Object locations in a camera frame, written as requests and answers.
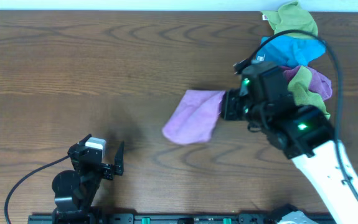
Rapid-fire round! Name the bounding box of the lower green microfiber cloth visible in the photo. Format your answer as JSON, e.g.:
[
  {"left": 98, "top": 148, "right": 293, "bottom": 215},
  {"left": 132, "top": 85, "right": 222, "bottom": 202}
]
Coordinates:
[{"left": 288, "top": 66, "right": 331, "bottom": 119}]

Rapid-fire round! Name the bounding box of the crumpled purple cloth in pile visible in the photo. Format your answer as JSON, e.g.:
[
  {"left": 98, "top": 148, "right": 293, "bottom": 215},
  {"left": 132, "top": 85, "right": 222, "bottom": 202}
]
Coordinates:
[{"left": 281, "top": 65, "right": 332, "bottom": 101}]

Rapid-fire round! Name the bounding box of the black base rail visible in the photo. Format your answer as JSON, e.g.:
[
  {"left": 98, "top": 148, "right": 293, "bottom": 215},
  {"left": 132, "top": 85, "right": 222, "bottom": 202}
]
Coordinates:
[{"left": 27, "top": 203, "right": 335, "bottom": 224}]

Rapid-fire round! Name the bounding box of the blue microfiber cloth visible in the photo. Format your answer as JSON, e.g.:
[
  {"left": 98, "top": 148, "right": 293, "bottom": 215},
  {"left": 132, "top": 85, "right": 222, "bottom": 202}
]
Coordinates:
[{"left": 255, "top": 35, "right": 326, "bottom": 68}]

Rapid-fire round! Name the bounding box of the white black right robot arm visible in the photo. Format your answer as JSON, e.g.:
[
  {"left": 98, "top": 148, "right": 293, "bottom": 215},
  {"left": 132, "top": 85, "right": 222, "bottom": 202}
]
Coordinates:
[{"left": 222, "top": 90, "right": 358, "bottom": 223}]

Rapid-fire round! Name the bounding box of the purple microfiber cloth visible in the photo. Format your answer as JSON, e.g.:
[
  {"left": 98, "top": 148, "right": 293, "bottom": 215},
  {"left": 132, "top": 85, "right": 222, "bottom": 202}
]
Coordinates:
[{"left": 162, "top": 90, "right": 225, "bottom": 145}]

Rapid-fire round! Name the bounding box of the green microfiber cloth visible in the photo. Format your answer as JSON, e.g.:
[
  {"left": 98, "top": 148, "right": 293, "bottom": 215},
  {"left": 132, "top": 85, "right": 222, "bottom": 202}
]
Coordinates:
[
  {"left": 261, "top": 1, "right": 318, "bottom": 36},
  {"left": 288, "top": 66, "right": 331, "bottom": 119}
]

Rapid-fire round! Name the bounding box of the upper green microfiber cloth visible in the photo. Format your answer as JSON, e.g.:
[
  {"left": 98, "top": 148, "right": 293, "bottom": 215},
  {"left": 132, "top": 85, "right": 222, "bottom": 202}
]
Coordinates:
[{"left": 261, "top": 1, "right": 318, "bottom": 36}]

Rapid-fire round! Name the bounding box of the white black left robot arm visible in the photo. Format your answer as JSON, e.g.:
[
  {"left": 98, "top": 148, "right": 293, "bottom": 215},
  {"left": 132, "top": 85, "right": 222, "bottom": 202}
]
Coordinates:
[{"left": 52, "top": 134, "right": 125, "bottom": 224}]

